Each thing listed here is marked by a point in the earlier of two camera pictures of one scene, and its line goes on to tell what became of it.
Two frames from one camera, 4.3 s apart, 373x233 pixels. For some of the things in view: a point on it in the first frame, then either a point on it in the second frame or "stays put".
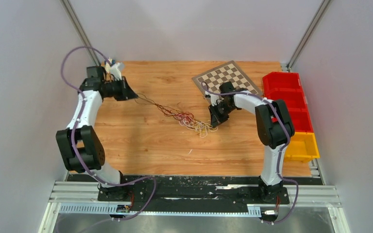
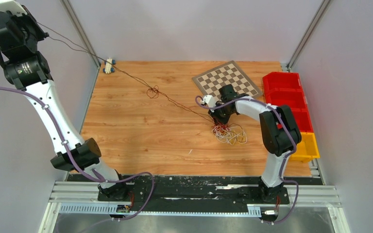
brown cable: [141, 98] -> [154, 91]
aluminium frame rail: [81, 197] stays put
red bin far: [283, 86] stays put
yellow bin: [302, 147] stays put
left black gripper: [126, 91] -> [26, 20]
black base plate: [193, 191] stays put
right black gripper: [217, 119] stays put
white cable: [202, 127] -> [226, 135]
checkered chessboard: [229, 72] stays put
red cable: [185, 116] -> [219, 126]
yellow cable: [203, 129] -> [235, 137]
